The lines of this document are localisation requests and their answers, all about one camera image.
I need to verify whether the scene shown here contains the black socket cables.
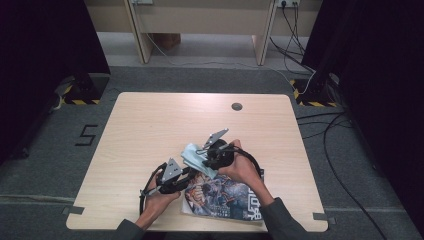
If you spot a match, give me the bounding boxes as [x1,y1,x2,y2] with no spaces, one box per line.
[269,3,316,74]

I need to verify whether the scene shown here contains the black curtain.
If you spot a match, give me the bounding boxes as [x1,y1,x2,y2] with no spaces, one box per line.
[0,0,111,164]
[301,0,424,228]

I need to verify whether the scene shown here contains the brown cardboard box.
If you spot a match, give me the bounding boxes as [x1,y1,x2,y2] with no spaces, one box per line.
[149,33,182,52]

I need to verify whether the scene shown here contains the person's left hand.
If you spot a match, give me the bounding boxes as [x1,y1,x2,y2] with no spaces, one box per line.
[139,173,183,223]

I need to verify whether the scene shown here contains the light blue cloth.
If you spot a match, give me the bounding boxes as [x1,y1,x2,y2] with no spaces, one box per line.
[180,143,219,180]

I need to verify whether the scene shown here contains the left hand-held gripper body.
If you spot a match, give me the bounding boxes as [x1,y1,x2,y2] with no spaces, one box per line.
[155,157,192,196]

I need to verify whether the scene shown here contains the white floor cable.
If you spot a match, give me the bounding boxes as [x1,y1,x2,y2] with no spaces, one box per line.
[144,31,318,96]

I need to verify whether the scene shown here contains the illustrated magazine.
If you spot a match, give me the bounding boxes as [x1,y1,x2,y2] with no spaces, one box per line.
[180,168,266,224]

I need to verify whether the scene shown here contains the stand base with hazard tape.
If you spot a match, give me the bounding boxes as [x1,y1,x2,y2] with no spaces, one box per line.
[54,73,111,106]
[289,74,339,108]

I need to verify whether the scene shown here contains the black floor cables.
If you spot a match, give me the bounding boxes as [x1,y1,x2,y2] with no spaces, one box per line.
[295,111,389,240]

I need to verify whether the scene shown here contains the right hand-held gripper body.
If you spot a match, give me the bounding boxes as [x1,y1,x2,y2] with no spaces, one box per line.
[199,127,238,171]

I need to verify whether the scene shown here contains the person's right hand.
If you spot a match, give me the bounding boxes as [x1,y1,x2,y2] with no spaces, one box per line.
[217,138,266,201]

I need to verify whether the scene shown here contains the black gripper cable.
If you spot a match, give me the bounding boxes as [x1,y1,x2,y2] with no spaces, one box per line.
[138,162,168,216]
[229,145,265,179]

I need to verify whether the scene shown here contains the beige wooden desk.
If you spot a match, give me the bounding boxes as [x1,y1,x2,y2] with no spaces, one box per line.
[83,0,324,67]

